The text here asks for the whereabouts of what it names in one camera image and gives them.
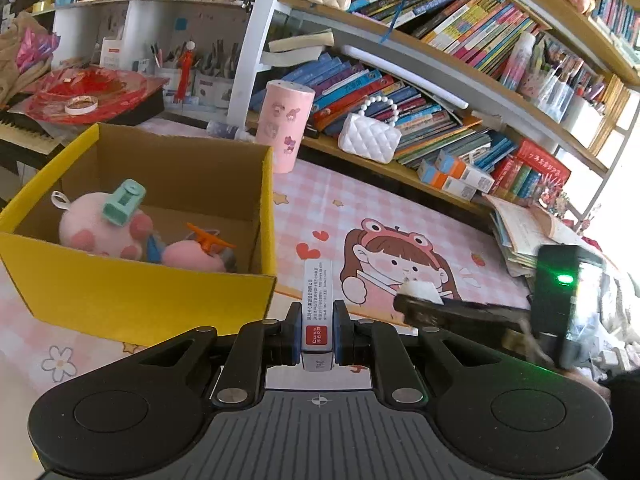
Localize beige cloth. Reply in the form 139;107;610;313
0;12;56;108

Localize small white object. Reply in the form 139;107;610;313
400;281;443;305

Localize bookshelf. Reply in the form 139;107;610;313
30;0;640;221

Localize red figure pen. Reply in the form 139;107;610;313
176;40;196;103

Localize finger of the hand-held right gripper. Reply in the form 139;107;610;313
392;290;533;348

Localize row of slanted books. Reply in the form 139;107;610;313
350;0;551;76

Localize magenta wrapper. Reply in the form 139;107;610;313
15;27;53;73

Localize pink plush with orange propeller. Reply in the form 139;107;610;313
161;222;238;273

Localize pink printed tablecloth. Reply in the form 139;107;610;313
0;120;616;411

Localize clear plastic bottle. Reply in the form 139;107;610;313
206;121;256;142

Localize white quilted handbag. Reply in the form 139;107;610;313
337;95;402;165

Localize red boxed book set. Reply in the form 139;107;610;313
492;140;572;206

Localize white box with red panel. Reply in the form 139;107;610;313
300;259;335;373

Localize pen holders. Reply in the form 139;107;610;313
150;40;241;108

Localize yellow cardboard box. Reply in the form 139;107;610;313
0;122;278;348

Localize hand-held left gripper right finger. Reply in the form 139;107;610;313
332;300;506;408

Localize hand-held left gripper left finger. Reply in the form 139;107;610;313
125;302;303;408

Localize flat lying books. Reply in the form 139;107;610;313
260;30;335;68

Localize white stationery containers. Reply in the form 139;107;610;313
520;67;606;151

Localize white box with red label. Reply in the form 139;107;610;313
100;37;123;68

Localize teal plastic toy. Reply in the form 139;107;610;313
102;179;147;226

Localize black piano keyboard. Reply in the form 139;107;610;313
0;110;63;156

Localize pink cup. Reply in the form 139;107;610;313
256;80;316;175

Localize stack of papers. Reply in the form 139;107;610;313
485;194;608;281

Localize tape roll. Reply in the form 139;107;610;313
65;95;99;116

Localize orange and white box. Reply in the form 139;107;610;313
435;150;496;193
417;160;478;202

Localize row of colourful books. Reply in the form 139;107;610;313
250;52;518;171

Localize pink plush toy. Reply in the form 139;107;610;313
51;191;155;260

